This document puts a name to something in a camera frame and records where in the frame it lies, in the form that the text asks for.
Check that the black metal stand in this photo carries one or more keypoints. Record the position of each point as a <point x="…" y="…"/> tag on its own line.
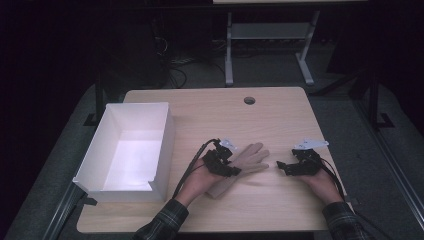
<point x="374" y="100"/>
<point x="99" y="100"/>

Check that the beige knit glove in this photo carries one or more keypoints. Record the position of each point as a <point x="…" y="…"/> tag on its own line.
<point x="248" y="160"/>

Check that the aluminium rail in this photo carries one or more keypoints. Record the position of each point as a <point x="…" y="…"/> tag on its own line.
<point x="393" y="160"/>
<point x="61" y="213"/>

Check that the person's left hand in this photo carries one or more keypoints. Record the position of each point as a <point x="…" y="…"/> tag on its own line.
<point x="198" y="181"/>

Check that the grey metal table frame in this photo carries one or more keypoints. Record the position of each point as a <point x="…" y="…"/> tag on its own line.
<point x="266" y="30"/>

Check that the person's right hand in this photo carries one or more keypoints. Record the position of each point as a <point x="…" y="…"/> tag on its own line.
<point x="321" y="185"/>

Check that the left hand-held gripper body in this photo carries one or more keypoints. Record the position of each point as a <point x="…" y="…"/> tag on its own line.
<point x="218" y="158"/>

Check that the white open box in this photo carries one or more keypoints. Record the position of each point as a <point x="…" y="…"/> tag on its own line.
<point x="133" y="156"/>

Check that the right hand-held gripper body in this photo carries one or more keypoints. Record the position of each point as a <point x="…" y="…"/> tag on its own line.
<point x="308" y="161"/>

